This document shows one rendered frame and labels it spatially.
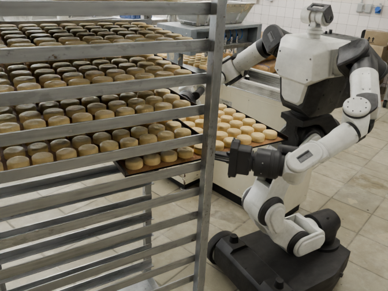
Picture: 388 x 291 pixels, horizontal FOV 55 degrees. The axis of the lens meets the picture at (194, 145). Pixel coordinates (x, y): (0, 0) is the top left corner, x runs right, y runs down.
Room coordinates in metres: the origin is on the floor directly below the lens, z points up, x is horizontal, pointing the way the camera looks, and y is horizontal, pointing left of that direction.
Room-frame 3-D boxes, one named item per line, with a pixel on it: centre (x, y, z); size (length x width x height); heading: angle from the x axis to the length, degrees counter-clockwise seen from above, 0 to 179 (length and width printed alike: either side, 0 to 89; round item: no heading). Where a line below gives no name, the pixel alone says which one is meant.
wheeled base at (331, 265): (1.56, -0.53, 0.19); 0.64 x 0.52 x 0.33; 122
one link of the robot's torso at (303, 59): (1.54, -0.50, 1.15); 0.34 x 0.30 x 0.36; 32
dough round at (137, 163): (0.94, 0.17, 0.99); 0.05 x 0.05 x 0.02
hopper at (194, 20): (2.71, -0.08, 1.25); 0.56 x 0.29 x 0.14; 135
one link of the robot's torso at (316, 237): (1.58, -0.56, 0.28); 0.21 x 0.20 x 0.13; 122
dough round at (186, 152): (1.03, 0.03, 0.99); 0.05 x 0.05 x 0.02
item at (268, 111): (2.35, -0.44, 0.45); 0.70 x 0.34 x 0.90; 45
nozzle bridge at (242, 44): (2.71, -0.08, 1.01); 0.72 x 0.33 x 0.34; 135
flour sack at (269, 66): (6.04, -1.08, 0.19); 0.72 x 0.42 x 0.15; 145
